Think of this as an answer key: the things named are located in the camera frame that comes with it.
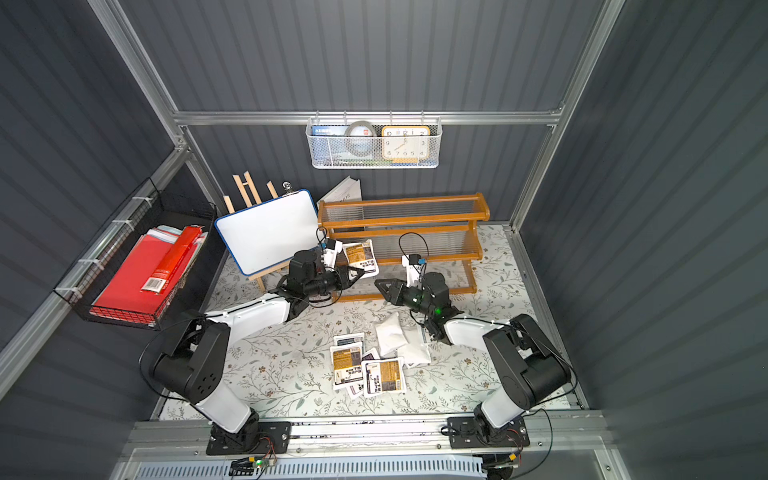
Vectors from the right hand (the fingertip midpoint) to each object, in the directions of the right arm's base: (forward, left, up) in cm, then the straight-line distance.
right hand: (377, 286), depth 83 cm
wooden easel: (+10, +40, -10) cm, 42 cm away
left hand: (+4, +3, +1) cm, 5 cm away
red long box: (-7, +51, +13) cm, 53 cm away
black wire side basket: (+12, +60, +17) cm, 64 cm away
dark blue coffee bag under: (-9, +8, -15) cm, 19 cm away
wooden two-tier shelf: (+35, 0, -17) cm, 38 cm away
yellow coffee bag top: (+9, +5, +3) cm, 11 cm away
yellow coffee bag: (-17, +8, -14) cm, 23 cm away
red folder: (-10, +58, +12) cm, 60 cm away
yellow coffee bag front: (-20, -2, -14) cm, 25 cm away
